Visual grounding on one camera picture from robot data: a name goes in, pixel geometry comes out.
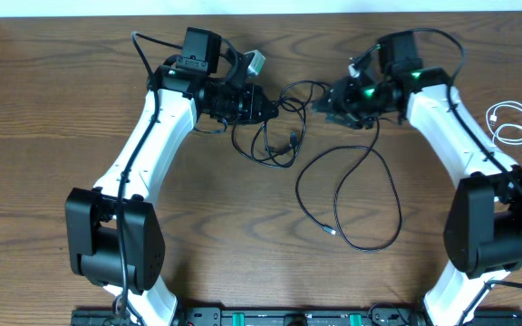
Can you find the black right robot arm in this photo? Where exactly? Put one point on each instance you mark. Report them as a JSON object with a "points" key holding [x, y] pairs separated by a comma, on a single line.
{"points": [[483, 232]]}

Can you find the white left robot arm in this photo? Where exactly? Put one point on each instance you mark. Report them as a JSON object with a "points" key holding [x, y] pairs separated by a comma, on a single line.
{"points": [[113, 232]]}

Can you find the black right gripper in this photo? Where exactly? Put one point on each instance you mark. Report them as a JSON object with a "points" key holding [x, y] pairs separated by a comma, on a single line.
{"points": [[341, 103]]}

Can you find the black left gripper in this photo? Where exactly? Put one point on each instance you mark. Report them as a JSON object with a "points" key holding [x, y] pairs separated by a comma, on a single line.
{"points": [[257, 98]]}

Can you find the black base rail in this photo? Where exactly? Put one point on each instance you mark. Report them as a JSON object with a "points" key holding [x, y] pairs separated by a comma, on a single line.
{"points": [[211, 316]]}

